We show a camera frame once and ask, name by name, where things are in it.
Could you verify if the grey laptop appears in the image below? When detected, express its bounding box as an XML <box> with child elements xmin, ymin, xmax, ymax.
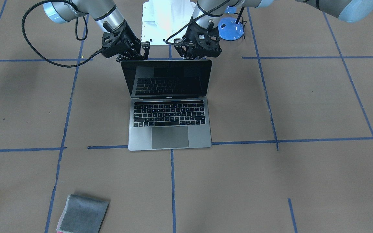
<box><xmin>120</xmin><ymin>60</ymin><xmax>213</xmax><ymax>151</ymax></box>

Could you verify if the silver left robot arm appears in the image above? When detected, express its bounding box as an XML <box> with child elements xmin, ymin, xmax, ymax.
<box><xmin>167</xmin><ymin>0</ymin><xmax>373</xmax><ymax>60</ymax></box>

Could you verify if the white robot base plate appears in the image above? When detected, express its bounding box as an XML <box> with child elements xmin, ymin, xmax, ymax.
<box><xmin>141</xmin><ymin>0</ymin><xmax>196</xmax><ymax>45</ymax></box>

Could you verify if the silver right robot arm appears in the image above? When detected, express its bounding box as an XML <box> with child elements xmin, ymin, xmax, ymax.
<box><xmin>43</xmin><ymin>0</ymin><xmax>150</xmax><ymax>62</ymax></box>

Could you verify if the blue desk lamp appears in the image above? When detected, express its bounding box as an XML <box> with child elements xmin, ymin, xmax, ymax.
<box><xmin>218</xmin><ymin>6</ymin><xmax>245</xmax><ymax>41</ymax></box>

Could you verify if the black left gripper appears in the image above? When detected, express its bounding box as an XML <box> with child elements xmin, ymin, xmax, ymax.
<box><xmin>174</xmin><ymin>23</ymin><xmax>222</xmax><ymax>60</ymax></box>

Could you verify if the folded grey cloth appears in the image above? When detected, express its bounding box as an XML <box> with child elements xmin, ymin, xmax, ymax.
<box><xmin>56</xmin><ymin>194</ymin><xmax>109</xmax><ymax>233</ymax></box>

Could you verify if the black braided cable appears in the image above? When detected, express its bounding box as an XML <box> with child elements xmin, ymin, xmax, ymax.
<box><xmin>21</xmin><ymin>0</ymin><xmax>104</xmax><ymax>68</ymax></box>

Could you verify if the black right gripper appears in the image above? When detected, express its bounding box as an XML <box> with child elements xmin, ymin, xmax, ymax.
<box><xmin>101</xmin><ymin>20</ymin><xmax>151</xmax><ymax>61</ymax></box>

